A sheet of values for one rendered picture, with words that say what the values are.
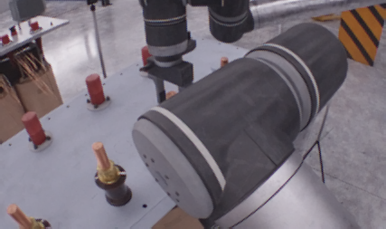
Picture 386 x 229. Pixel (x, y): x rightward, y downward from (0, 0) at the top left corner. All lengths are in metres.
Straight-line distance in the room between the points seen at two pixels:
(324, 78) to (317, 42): 0.06
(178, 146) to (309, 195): 0.15
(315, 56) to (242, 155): 0.20
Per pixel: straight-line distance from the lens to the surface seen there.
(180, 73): 0.66
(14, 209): 0.61
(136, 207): 0.75
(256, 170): 0.26
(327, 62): 0.42
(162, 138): 0.25
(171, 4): 0.60
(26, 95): 2.35
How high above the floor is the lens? 1.98
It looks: 36 degrees down
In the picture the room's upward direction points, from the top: 3 degrees counter-clockwise
